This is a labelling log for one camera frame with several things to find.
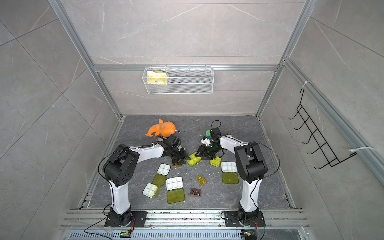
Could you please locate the green lid six-cell pillbox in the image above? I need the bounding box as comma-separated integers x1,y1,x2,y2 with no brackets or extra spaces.
187,153,202,167

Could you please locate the small yellow clear pillbox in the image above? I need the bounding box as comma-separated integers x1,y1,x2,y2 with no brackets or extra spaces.
196,175,207,186

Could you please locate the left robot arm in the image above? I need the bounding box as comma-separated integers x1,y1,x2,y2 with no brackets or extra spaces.
97,135,187,228

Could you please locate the black wall hook rack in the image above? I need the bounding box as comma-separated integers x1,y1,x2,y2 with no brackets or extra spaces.
288,88,357,170

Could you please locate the orange whale toy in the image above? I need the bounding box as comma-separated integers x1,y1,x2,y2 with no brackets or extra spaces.
146,120,176,138

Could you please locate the dark red small pillbox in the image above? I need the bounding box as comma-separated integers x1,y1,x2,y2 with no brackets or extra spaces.
190,188,202,197

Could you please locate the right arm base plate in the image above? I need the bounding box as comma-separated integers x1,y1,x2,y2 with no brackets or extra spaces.
223,210,266,228

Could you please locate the white wire wall basket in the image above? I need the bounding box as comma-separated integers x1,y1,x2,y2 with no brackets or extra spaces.
142,66,215,95

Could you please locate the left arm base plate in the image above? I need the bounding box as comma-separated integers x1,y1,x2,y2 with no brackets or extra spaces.
104,211,148,228

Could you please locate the left green four-cell pillbox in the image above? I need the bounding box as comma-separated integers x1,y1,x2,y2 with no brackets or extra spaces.
152,164,171,187

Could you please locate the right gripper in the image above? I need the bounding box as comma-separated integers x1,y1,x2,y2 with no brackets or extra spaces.
195,144,222,160

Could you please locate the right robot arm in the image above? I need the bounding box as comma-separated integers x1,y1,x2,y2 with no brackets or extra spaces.
194,127,268,228

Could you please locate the metal base rail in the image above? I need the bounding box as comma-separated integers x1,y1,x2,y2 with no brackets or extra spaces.
58,209,314,240

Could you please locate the small green pillbox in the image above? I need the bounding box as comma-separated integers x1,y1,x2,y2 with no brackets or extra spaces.
210,158,222,168

